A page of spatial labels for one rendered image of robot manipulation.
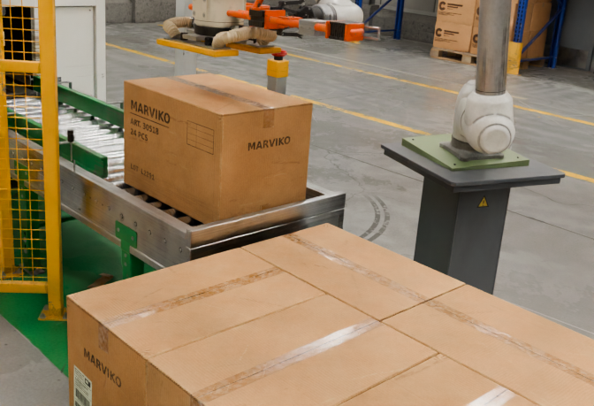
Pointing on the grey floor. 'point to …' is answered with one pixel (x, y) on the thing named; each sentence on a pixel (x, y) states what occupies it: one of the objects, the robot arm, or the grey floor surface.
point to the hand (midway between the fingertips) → (270, 19)
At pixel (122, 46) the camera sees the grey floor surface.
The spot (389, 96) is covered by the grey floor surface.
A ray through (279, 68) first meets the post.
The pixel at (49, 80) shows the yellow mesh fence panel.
